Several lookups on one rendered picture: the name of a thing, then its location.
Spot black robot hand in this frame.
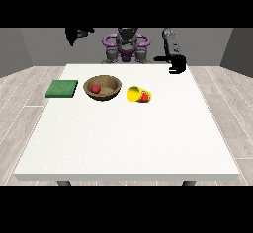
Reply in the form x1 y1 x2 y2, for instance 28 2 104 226
153 54 188 75
64 28 96 47

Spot yellow cup with melon print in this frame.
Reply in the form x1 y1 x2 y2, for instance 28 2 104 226
126 85 153 104

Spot green square pad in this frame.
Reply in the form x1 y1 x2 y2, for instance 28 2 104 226
44 79 79 99

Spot small red ball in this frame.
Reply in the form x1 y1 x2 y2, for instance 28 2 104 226
90 84 101 95

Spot brown wooden bowl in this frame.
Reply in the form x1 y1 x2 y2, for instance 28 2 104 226
82 74 123 102

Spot grey robot trunk purple rings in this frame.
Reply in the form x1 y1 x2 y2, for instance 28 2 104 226
101 28 153 64

